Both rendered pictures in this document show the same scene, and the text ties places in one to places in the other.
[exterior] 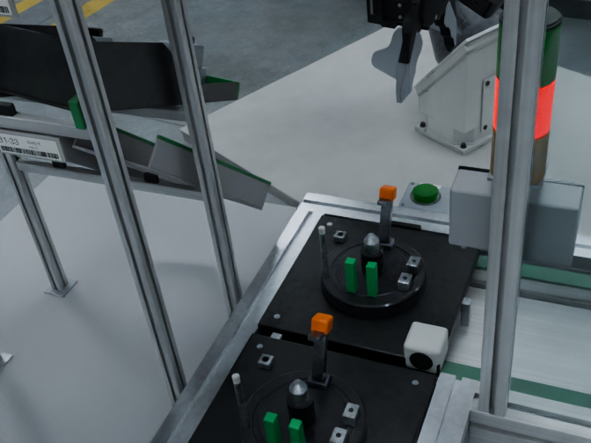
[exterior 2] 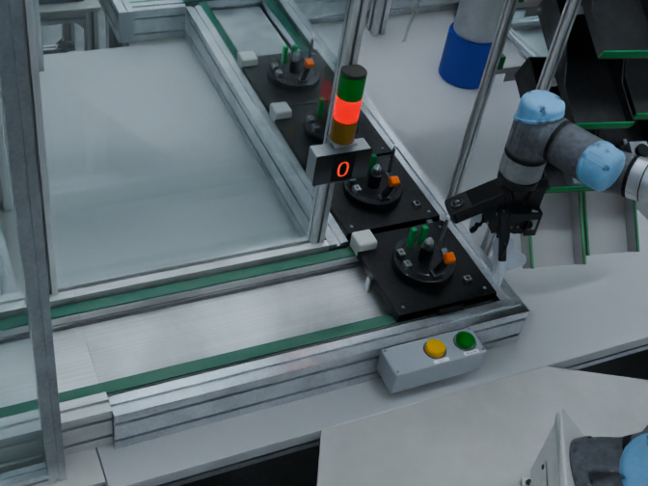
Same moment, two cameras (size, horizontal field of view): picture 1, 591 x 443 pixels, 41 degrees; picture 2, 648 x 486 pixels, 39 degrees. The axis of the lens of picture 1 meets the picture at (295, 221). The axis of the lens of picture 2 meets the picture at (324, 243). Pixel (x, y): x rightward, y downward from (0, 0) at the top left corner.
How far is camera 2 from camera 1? 210 cm
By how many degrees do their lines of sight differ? 84
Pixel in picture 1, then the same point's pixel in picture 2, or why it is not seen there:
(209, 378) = (433, 199)
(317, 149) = (620, 426)
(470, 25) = (586, 439)
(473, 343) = (355, 287)
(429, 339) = (362, 235)
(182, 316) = not seen: hidden behind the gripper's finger
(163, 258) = (570, 285)
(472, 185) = (357, 142)
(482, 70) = (550, 453)
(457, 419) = not seen: hidden behind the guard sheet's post
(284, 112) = not seen: outside the picture
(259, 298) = (464, 240)
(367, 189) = (540, 403)
